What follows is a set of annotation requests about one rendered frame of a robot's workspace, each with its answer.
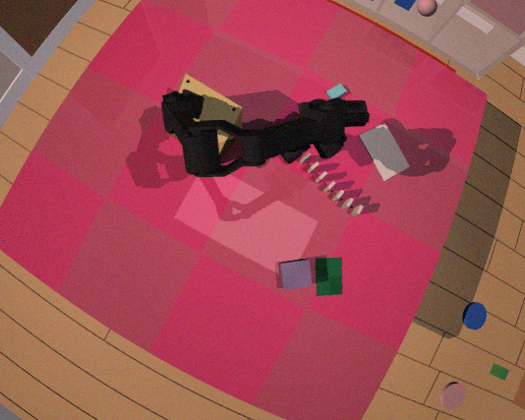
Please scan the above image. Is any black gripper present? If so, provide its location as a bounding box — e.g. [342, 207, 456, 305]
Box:
[281, 145, 311, 163]

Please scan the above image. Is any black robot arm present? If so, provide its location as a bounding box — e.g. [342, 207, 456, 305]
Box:
[161, 89, 370, 177]

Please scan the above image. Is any light blue rectangular block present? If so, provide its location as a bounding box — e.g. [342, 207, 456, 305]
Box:
[326, 83, 347, 99]

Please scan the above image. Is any green rectangular block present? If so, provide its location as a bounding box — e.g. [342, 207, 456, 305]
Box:
[316, 258, 342, 296]

